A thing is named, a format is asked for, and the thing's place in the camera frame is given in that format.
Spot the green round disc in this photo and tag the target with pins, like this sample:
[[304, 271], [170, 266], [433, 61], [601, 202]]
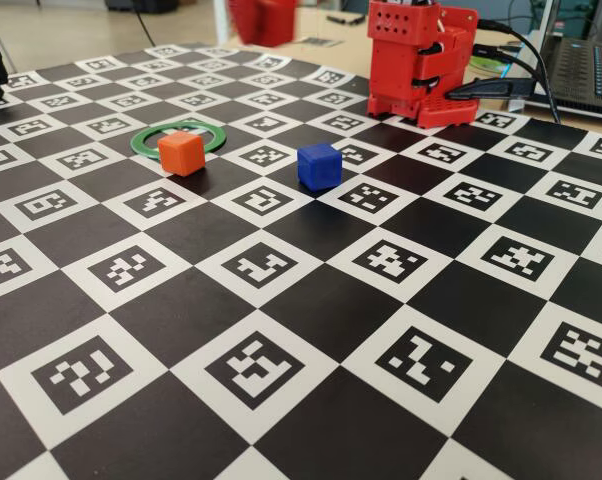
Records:
[[488, 64]]

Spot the black chair base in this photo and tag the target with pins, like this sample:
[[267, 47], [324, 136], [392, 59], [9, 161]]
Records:
[[141, 5]]

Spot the orange cube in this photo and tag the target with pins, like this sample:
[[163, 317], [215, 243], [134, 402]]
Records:
[[181, 152]]

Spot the white vertical post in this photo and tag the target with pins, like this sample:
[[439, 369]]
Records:
[[221, 22]]

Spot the red robot arm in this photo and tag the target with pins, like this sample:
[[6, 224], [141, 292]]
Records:
[[401, 65]]

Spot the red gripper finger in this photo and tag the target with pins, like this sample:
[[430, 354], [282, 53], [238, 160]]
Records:
[[241, 20]]

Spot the black white marker checkerboard mat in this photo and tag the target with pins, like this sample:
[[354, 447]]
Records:
[[301, 310]]

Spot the blue cube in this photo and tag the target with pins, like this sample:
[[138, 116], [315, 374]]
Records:
[[318, 167]]

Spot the black laptop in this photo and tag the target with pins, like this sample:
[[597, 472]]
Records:
[[581, 70]]

